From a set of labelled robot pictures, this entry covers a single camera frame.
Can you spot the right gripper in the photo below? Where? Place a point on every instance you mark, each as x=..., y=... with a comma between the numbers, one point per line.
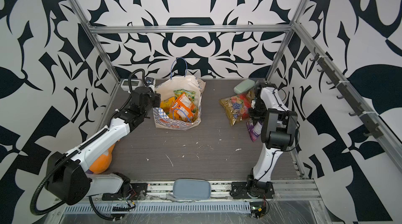
x=254, y=117

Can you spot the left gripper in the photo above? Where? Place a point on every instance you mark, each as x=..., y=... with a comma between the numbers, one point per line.
x=156, y=98

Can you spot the purple snack pack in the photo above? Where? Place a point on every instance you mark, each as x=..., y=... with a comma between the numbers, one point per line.
x=254, y=129

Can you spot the red fruit snack bag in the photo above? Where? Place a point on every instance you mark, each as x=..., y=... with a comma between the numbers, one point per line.
x=236, y=107

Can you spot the blue checkered paper bag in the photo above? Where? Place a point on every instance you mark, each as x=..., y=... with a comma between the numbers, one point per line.
x=188, y=82

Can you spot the orange snack pack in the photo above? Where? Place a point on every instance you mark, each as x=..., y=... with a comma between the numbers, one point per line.
x=183, y=109

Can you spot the yellow mango candy bag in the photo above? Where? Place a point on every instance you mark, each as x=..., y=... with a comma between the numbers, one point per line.
x=167, y=104

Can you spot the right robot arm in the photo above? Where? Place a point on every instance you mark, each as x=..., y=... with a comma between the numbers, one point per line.
x=276, y=126

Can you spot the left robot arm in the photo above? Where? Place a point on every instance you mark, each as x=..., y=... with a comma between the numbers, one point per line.
x=67, y=178

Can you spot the green spring candy bag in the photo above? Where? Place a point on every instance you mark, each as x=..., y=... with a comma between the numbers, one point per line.
x=189, y=94

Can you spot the white digital clock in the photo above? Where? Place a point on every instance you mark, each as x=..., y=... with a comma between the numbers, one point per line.
x=125, y=84

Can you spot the mint green case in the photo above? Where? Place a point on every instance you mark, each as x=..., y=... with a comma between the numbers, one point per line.
x=244, y=86

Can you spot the orange plush toy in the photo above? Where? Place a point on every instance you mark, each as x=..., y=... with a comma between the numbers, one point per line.
x=103, y=162

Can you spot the grey-blue pouch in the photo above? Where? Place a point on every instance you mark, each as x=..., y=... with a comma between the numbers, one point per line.
x=192, y=189

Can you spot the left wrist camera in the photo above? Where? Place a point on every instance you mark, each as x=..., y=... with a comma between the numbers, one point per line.
x=151, y=82

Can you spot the wall hook rack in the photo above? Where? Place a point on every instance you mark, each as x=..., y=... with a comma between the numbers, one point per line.
x=349, y=94

